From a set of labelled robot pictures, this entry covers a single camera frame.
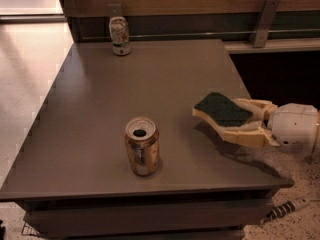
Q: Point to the right metal wall bracket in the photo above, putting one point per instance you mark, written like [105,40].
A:
[259,36]

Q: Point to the striped black white tool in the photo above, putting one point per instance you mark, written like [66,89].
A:
[285,209]

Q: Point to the white crumpled can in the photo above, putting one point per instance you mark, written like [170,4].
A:
[119,34]

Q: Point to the grey drawer cabinet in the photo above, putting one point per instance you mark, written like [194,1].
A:
[116,150]

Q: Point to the orange soda can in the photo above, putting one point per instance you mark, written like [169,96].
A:
[142,145]

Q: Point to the metal wall bracket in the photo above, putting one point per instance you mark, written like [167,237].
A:
[114,10]
[259,36]

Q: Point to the green and yellow sponge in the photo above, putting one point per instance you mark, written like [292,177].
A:
[219,109]

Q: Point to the left metal wall bracket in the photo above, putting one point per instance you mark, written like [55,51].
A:
[114,10]

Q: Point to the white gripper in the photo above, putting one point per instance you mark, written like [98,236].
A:
[292,125]

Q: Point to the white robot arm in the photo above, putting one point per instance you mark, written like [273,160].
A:
[292,128]

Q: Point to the metal wall rail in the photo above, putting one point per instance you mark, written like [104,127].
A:
[81,36]

